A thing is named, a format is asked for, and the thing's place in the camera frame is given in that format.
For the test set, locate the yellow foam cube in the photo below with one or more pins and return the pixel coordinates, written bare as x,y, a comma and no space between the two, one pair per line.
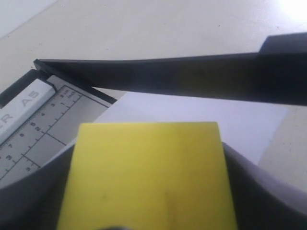
148,176

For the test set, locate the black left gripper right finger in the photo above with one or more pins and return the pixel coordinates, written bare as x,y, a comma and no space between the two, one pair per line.
261,201

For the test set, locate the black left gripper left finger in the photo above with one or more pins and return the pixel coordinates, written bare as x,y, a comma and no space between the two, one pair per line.
22,195

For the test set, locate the white paper sheet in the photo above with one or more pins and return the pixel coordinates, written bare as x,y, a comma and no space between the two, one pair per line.
247,127

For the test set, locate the grey paper cutter base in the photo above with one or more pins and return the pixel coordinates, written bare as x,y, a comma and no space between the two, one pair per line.
39,126

